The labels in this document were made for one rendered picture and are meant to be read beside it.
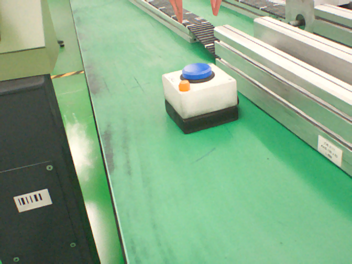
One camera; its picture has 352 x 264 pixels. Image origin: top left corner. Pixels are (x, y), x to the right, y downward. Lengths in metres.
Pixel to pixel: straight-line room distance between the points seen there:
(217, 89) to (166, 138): 0.09
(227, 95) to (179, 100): 0.07
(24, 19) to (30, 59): 0.08
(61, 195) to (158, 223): 0.56
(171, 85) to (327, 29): 0.32
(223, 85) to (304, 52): 0.13
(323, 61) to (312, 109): 0.11
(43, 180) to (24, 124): 0.13
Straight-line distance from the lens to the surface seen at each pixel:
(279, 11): 0.98
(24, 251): 1.06
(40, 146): 0.91
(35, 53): 0.87
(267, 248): 0.40
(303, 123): 0.54
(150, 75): 0.78
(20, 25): 0.89
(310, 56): 0.62
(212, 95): 0.56
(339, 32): 0.76
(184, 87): 0.55
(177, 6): 0.87
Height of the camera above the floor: 1.06
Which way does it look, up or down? 29 degrees down
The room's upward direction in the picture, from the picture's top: 7 degrees counter-clockwise
